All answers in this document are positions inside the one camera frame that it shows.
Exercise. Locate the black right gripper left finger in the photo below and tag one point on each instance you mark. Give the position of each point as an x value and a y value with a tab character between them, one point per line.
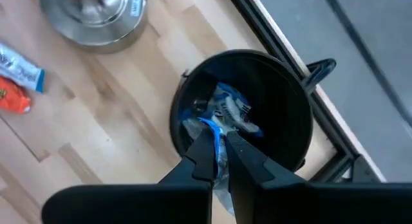
145	204

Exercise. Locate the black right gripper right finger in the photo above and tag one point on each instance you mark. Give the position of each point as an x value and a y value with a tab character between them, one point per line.
305	204

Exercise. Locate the orange Reese's candy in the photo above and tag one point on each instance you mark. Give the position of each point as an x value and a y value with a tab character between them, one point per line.
13	98

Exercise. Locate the black plastic bucket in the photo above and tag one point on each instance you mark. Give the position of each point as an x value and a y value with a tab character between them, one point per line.
283	114

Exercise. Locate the white-shade silver table lamp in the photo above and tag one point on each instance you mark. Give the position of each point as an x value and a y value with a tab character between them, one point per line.
96	18

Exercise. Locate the black frame hook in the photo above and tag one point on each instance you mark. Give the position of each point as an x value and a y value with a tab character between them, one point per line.
322	69

